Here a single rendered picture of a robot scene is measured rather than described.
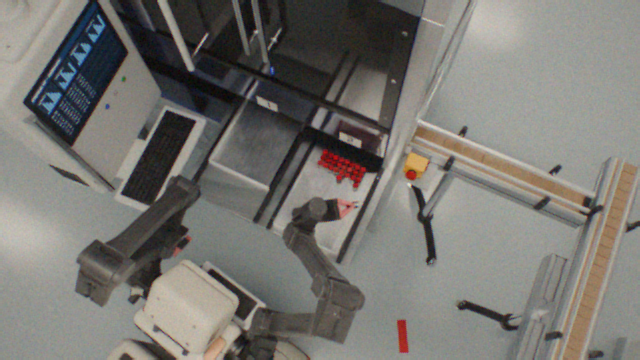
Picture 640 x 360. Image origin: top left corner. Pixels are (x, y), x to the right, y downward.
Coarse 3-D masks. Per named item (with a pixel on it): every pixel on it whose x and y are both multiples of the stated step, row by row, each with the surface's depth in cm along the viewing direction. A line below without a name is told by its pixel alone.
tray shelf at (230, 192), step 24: (240, 96) 218; (336, 144) 210; (216, 168) 207; (288, 168) 207; (360, 168) 206; (216, 192) 204; (240, 192) 204; (264, 192) 203; (240, 216) 200; (264, 216) 200
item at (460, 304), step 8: (456, 304) 272; (464, 304) 266; (472, 304) 265; (480, 312) 262; (488, 312) 260; (496, 312) 260; (496, 320) 259; (504, 320) 257; (504, 328) 258; (512, 328) 255
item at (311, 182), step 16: (304, 176) 205; (320, 176) 205; (368, 176) 205; (304, 192) 203; (320, 192) 203; (336, 192) 203; (352, 192) 203; (368, 192) 201; (288, 208) 201; (320, 224) 198; (336, 224) 198; (320, 240) 196; (336, 240) 196
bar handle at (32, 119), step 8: (24, 120) 154; (32, 120) 149; (40, 120) 151; (40, 128) 153; (48, 128) 156; (48, 136) 158; (56, 136) 160; (56, 144) 163; (64, 144) 165; (64, 152) 169; (72, 152) 171; (80, 160) 176; (88, 168) 183; (96, 176) 189; (104, 184) 197; (112, 192) 204
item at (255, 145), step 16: (240, 112) 215; (256, 112) 215; (272, 112) 215; (240, 128) 213; (256, 128) 213; (272, 128) 213; (288, 128) 212; (224, 144) 211; (240, 144) 210; (256, 144) 210; (272, 144) 210; (288, 144) 210; (224, 160) 208; (240, 160) 208; (256, 160) 208; (272, 160) 208; (240, 176) 206; (256, 176) 206; (272, 176) 205
